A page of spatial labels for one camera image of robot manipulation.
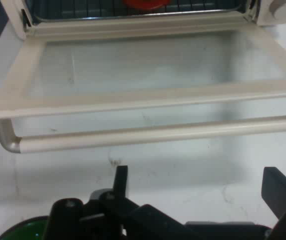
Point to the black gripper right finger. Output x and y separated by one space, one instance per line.
282 195

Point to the round oven knob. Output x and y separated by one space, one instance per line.
282 8

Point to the red bowl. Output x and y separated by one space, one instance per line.
145 4

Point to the cream toaster oven body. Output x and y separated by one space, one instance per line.
15 15

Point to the cream glass oven door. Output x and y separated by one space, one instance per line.
132 98

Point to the dark green bowl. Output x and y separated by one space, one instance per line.
28 230

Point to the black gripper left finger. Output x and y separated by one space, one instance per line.
120 180

